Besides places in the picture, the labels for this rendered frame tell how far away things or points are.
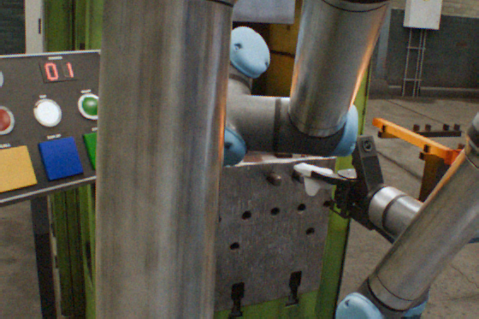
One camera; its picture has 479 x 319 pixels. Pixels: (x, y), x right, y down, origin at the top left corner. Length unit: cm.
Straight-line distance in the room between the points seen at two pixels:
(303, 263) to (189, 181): 119
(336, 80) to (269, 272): 101
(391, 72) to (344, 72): 792
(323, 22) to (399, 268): 38
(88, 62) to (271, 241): 70
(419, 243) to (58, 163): 65
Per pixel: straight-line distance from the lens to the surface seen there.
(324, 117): 54
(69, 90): 102
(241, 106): 62
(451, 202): 62
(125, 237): 30
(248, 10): 122
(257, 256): 137
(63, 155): 96
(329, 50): 43
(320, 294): 187
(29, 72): 100
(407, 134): 140
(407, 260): 67
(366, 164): 89
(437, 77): 892
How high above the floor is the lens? 131
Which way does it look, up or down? 15 degrees down
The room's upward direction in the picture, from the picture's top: 3 degrees clockwise
